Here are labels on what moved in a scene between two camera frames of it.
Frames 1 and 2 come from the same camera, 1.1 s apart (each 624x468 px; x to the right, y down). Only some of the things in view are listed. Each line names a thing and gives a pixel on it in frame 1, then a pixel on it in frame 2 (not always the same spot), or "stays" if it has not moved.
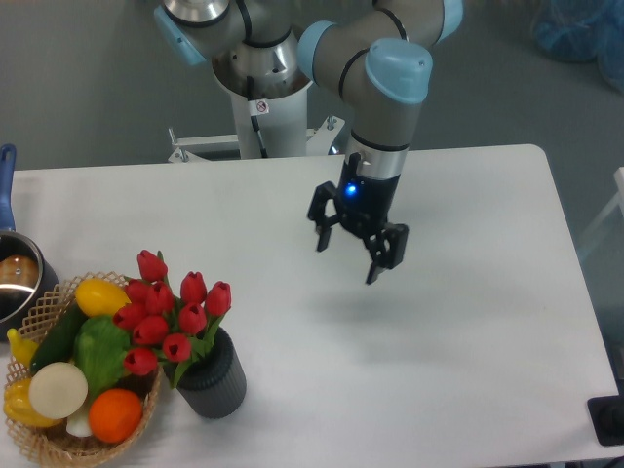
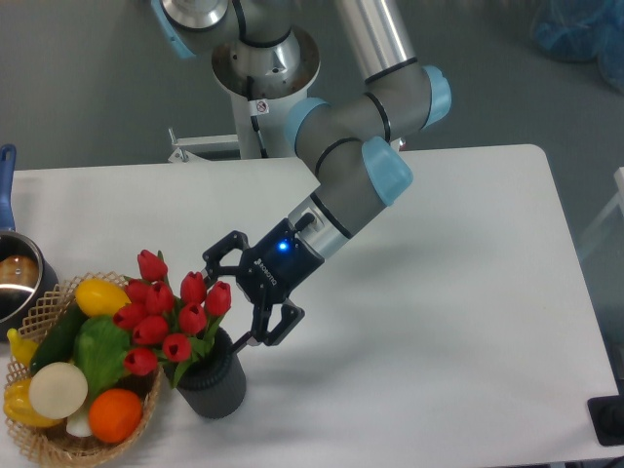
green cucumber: (57, 345) stays
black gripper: (365, 203) to (270, 272)
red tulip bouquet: (169, 325) stays
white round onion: (58, 390) stays
